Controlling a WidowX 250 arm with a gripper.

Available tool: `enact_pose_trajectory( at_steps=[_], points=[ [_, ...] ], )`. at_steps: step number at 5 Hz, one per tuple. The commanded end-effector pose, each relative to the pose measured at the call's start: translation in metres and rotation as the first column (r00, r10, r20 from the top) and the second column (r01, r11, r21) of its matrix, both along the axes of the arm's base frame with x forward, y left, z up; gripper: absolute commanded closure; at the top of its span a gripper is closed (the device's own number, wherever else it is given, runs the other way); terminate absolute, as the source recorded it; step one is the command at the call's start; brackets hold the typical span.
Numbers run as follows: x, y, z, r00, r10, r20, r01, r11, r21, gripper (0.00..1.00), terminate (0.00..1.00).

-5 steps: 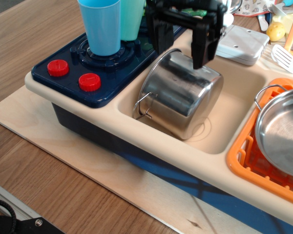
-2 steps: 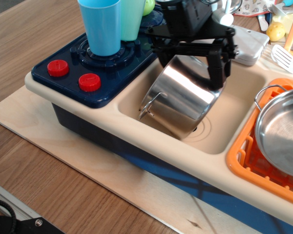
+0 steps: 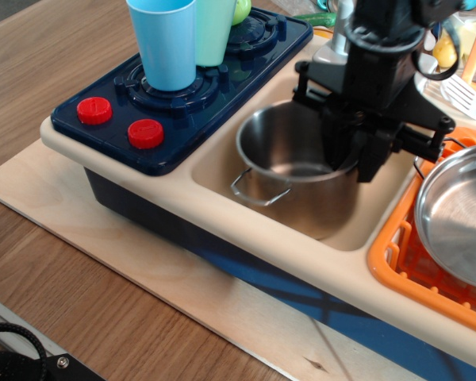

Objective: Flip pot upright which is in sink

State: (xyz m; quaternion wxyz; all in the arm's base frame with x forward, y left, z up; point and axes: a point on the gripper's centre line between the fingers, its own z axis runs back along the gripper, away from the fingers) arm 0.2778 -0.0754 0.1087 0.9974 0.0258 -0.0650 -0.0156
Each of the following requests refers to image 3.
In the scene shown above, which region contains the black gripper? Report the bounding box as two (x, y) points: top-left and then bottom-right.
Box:
(294, 1), (455, 183)

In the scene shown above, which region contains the stainless steel pot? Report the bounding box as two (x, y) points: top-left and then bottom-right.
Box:
(231, 100), (359, 239)

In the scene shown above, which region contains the beige toy sink unit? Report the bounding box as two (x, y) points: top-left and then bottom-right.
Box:
(40, 37), (476, 375)

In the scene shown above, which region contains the grey toy faucet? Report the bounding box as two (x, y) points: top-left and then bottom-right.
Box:
(313, 1), (438, 74)

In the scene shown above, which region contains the white plastic spatula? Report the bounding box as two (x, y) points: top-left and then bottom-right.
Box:
(440, 75), (476, 120)

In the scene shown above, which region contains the stainless steel pan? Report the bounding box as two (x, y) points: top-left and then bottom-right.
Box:
(413, 145), (476, 287)

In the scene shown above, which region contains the green toy cucumber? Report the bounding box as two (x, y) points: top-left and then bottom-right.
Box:
(295, 12), (336, 28)

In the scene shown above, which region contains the yellow toy potato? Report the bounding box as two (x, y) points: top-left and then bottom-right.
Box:
(432, 36), (459, 68)

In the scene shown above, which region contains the orange plastic dish rack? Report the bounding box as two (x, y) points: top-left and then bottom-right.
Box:
(367, 127), (476, 332)

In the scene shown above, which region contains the green toy fruit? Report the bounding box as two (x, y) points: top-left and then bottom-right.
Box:
(232, 0), (251, 26)

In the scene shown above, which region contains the mint green plastic cup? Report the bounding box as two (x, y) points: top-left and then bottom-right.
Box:
(195, 0), (236, 67)

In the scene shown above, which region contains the navy blue toy stove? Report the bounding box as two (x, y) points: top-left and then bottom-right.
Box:
(51, 8), (313, 176)

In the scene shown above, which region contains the red stove knob right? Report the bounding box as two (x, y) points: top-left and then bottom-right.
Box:
(128, 119), (164, 149)

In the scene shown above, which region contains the red stove knob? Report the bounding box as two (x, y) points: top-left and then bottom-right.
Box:
(128, 119), (164, 149)
(76, 97), (113, 125)

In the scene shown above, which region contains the light blue plastic cup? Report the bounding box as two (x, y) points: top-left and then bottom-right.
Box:
(126, 1), (196, 91)

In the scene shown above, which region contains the red stove knob left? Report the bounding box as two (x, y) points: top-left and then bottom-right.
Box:
(76, 97), (113, 125)

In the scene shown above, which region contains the light plywood board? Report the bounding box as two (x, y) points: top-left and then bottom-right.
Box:
(0, 142), (414, 380)

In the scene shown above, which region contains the black metal bracket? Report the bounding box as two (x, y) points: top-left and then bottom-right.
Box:
(47, 353), (105, 381)

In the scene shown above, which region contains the black braided cable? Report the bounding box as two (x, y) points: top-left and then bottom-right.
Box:
(0, 321), (48, 381)

